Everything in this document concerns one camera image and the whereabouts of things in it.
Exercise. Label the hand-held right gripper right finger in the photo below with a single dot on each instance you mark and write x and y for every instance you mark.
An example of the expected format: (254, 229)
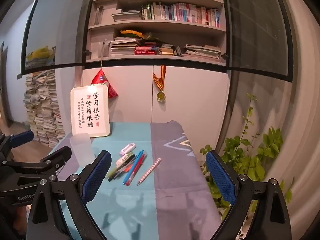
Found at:
(221, 177)

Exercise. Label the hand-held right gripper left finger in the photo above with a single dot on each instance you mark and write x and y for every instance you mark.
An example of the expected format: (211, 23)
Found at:
(97, 175)

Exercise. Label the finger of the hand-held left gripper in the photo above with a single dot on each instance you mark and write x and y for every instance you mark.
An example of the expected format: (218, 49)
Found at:
(22, 136)
(58, 155)

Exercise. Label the translucent plastic cup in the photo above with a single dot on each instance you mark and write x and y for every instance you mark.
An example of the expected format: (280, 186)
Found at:
(81, 150)

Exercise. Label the black pen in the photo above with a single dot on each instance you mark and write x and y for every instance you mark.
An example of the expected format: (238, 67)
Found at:
(122, 171)
(130, 158)

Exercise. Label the blue pen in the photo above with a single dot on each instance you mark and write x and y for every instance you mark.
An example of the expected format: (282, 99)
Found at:
(133, 167)

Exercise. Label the red pen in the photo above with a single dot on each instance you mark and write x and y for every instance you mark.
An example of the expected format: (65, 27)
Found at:
(136, 170)

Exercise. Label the white purple correction tape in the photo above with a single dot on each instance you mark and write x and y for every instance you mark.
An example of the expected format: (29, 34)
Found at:
(128, 148)

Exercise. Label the pink striped pen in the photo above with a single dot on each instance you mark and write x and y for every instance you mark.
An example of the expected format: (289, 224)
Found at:
(149, 171)

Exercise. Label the tall stack of books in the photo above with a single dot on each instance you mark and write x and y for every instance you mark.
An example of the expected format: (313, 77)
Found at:
(42, 110)

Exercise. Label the green leafy plant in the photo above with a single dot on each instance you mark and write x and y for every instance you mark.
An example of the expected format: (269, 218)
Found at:
(252, 160)

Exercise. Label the blue grey printed tablecloth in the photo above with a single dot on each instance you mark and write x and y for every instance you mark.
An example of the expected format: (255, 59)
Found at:
(175, 180)

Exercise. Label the white calligraphy sign board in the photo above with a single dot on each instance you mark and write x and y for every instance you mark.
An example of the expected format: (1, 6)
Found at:
(90, 110)

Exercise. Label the white lower cabinet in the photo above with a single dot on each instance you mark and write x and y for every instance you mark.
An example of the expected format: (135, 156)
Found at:
(195, 100)

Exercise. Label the red hanging ornament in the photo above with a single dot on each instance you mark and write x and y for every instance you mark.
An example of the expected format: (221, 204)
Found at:
(103, 82)

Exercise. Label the yellow bag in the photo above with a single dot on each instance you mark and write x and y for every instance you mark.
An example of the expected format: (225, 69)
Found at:
(40, 52)

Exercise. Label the gold medal with striped ribbon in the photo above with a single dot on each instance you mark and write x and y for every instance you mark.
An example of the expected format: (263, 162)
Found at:
(161, 96)

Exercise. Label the glass cabinet door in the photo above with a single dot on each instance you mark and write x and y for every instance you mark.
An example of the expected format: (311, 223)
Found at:
(62, 30)
(257, 30)

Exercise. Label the clear glass bottle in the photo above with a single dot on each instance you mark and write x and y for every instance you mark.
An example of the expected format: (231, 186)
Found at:
(103, 48)

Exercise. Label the grey bookshelf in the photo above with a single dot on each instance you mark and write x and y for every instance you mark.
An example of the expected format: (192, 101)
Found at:
(96, 42)

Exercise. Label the pile of flat books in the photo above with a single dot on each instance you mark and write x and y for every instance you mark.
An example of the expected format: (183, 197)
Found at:
(170, 50)
(202, 52)
(122, 47)

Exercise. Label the red hardcover books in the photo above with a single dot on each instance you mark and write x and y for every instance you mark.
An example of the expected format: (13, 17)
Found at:
(146, 50)

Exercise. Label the yellow green garland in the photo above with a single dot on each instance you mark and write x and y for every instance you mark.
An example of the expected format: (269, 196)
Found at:
(132, 33)

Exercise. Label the clear glass vase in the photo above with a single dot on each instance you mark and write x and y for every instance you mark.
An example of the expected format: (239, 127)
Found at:
(98, 15)

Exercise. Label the grey flat book stack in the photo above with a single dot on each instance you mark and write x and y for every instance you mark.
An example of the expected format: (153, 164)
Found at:
(126, 16)

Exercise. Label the row of upright books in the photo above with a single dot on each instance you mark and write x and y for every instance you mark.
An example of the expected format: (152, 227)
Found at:
(182, 12)

